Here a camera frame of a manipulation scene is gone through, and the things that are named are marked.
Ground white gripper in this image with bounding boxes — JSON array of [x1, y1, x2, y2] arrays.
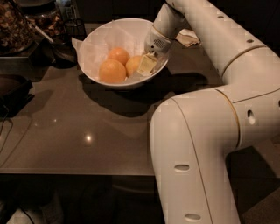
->
[[137, 26, 172, 76]]

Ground orange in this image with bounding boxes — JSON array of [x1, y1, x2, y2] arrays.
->
[[108, 47, 130, 66], [125, 55, 142, 77], [99, 59, 126, 84]]

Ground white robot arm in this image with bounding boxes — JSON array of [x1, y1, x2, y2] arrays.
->
[[145, 0, 280, 224]]

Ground white bowl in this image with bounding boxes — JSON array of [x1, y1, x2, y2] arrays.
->
[[72, 18, 169, 90]]

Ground folded beige napkin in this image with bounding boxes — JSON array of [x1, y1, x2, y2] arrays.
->
[[176, 29, 200, 47]]

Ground white paper liner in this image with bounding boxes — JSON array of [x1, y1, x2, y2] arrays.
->
[[72, 18, 168, 89]]

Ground dark glass cup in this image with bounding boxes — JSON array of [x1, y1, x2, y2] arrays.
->
[[51, 34, 77, 69]]

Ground large glass jar of nuts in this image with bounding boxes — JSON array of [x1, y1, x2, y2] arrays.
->
[[0, 0, 35, 56]]

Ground black wire cup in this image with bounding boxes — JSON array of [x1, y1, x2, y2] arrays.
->
[[64, 18, 87, 40]]

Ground white spoon handle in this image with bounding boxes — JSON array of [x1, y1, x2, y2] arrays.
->
[[32, 25, 54, 44]]

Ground black cable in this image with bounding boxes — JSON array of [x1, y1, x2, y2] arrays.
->
[[0, 104, 15, 154]]

